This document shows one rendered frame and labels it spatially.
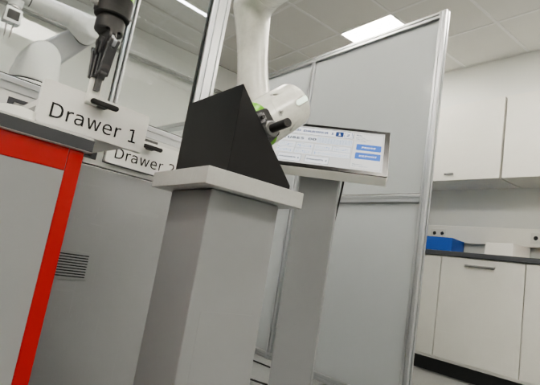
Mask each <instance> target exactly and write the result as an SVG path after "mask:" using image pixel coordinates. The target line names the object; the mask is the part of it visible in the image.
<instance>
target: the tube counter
mask: <svg viewBox="0 0 540 385"><path fill-rule="evenodd" d="M307 141H309V142H316V143H324V144H331V145H345V146H352V143H353V141H350V140H342V139H334V138H327V137H313V136H308V139H307Z"/></svg>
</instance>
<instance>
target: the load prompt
mask: <svg viewBox="0 0 540 385"><path fill-rule="evenodd" d="M293 133H303V134H310V135H317V136H325V137H339V138H347V139H353V138H354V133H351V132H343V131H335V130H328V129H313V128H305V127H300V128H298V129H297V130H295V131H294V132H293Z"/></svg>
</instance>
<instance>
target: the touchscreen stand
mask: <svg viewBox="0 0 540 385"><path fill-rule="evenodd" d="M340 183H341V181H336V180H329V179H323V178H310V177H304V176H300V181H299V187H298V192H300V193H302V194H304V196H303V201H302V207H301V209H295V212H294V218H293V223H292V233H291V238H290V244H289V249H288V259H287V264H286V269H285V275H284V284H283V289H282V295H281V300H280V310H279V315H278V321H277V326H276V336H275V341H274V347H273V352H272V361H271V366H270V372H269V377H268V385H312V384H313V373H314V367H315V361H316V355H317V344H318V339H319V333H320V327H321V315H322V310H323V304H324V298H325V287H326V281H327V276H328V269H329V258H330V253H331V247H332V241H333V230H334V224H335V218H336V212H337V206H338V196H339V190H340Z"/></svg>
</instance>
